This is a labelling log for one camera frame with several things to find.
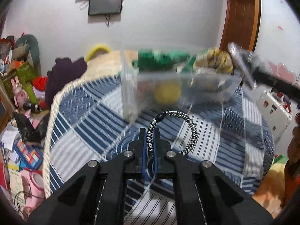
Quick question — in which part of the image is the yellow curved pillow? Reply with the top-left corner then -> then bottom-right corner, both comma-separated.
84,44 -> 111,62

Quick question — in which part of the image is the yellow floral scrunchie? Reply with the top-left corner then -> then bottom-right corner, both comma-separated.
193,47 -> 234,74

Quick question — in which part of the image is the clear plastic storage bin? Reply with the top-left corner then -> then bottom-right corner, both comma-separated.
121,46 -> 242,120

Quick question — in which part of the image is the pink rabbit toy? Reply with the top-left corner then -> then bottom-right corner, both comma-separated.
11,76 -> 29,109

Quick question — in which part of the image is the black white braided cord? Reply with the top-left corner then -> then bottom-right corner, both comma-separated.
145,110 -> 199,157

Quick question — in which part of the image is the dark purple clothing pile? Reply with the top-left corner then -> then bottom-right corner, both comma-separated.
45,57 -> 87,107

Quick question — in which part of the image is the small wall monitor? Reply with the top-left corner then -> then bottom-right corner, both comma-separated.
88,0 -> 123,16

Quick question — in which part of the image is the white suitcase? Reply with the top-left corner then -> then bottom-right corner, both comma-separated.
256,90 -> 292,142

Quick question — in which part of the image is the green knitted glove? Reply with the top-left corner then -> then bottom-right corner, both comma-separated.
132,49 -> 197,72

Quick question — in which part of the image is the grey green plush toy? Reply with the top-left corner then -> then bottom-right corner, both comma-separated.
12,34 -> 40,68

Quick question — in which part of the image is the yellow fuzzy ball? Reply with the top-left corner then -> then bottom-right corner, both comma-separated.
154,82 -> 181,105

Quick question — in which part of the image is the grey knit cloth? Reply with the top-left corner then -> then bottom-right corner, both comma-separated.
227,42 -> 267,89

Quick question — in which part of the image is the blue white patterned tablecloth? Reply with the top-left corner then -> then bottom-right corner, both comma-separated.
43,76 -> 275,224

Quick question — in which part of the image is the brown wooden door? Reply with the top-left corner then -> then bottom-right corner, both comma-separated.
220,0 -> 261,51

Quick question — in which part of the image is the green cardboard box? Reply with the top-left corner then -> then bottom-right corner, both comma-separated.
2,62 -> 38,100

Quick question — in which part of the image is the beige blanket bed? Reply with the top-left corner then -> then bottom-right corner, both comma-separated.
80,50 -> 138,81

